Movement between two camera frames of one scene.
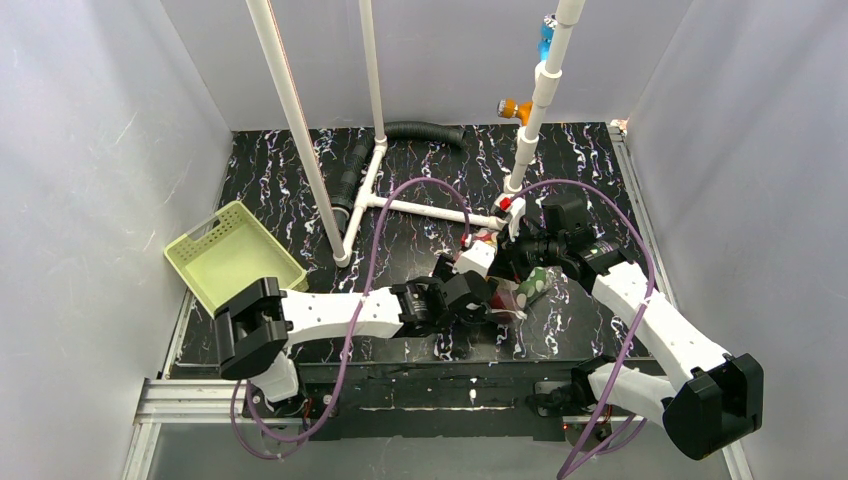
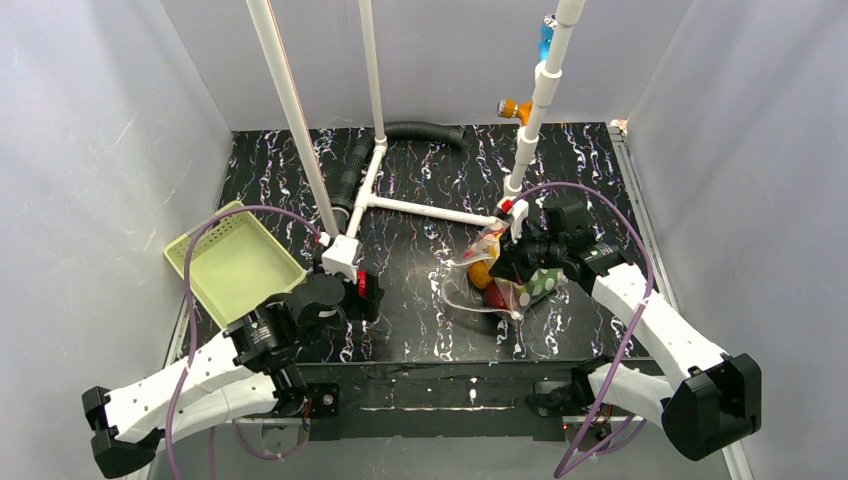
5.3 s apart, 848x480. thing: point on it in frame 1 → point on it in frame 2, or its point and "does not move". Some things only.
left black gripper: x=482 y=312 → x=366 y=294
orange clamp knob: x=511 y=108 does not move
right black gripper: x=506 y=253 does not move
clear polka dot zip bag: x=516 y=298 does not move
